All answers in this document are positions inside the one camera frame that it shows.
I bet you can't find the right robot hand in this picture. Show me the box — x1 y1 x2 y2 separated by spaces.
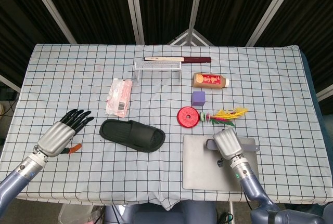
213 127 245 167

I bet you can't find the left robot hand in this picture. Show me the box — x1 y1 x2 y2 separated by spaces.
37 109 94 157

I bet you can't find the grey scrubbing brush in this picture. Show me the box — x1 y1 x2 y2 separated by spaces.
203 138 261 152

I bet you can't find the black rubber slipper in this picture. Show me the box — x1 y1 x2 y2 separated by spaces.
99 119 166 153

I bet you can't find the silver laptop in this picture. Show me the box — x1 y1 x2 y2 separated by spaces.
182 134 259 191

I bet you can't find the colourful feather shuttlecock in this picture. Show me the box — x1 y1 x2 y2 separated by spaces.
199 107 249 127

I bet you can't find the red disc with hole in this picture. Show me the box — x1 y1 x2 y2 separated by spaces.
176 106 200 128

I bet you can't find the purple foam cube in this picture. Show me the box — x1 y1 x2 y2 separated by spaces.
191 91 206 106

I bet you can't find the checked blue tablecloth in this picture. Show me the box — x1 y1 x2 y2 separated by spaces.
0 43 333 210

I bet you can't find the brown drink bottle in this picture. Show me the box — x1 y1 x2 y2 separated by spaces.
192 73 230 88

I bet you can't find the pink plastic packet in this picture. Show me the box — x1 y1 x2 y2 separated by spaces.
105 77 133 118

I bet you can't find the clear plastic storage box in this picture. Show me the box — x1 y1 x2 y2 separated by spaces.
58 203 105 224

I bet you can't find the blue-grey robot torso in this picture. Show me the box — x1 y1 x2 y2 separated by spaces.
104 199 218 224

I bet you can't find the dark white-framed folding screen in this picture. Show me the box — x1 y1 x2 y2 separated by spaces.
0 0 333 100

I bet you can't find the red handled knife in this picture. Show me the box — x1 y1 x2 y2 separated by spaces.
144 56 212 64

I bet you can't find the white mesh wire shelf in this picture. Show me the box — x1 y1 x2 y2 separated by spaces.
134 61 182 84

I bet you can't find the white metal frame stand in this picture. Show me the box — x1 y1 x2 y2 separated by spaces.
166 28 214 47

